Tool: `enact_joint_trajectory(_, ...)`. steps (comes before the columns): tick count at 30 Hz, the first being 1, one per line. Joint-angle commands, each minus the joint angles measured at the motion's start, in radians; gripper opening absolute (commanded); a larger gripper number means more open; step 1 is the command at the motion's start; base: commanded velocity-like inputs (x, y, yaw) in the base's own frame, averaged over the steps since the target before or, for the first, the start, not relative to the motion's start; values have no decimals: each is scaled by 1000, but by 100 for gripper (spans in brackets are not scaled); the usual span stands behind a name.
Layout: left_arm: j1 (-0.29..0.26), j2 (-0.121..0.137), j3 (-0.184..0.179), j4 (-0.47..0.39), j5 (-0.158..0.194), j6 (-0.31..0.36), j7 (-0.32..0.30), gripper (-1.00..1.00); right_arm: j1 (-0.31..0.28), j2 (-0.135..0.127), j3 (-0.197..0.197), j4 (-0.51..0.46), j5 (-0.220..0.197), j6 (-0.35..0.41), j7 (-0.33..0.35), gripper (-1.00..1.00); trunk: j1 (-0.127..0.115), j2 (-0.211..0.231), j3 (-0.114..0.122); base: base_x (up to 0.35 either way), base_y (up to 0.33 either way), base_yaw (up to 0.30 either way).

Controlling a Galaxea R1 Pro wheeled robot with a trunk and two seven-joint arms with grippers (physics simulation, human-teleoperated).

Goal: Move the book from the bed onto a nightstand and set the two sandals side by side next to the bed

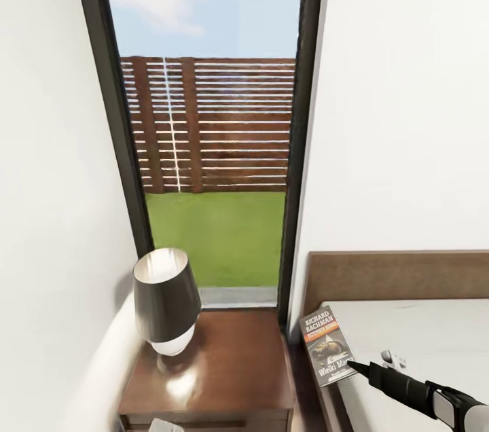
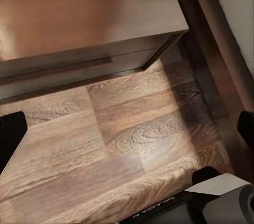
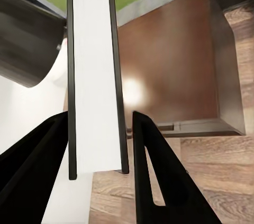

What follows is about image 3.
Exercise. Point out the hardback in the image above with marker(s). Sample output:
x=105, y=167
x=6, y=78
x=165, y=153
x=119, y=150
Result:
x=97, y=139

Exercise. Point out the nightstand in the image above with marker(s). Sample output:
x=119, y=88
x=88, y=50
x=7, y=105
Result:
x=179, y=67

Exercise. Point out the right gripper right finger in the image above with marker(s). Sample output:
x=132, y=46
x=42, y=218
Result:
x=184, y=202

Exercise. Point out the table lamp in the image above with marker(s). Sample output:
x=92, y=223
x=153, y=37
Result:
x=32, y=44

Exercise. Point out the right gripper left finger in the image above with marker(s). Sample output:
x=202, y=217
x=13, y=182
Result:
x=28, y=170

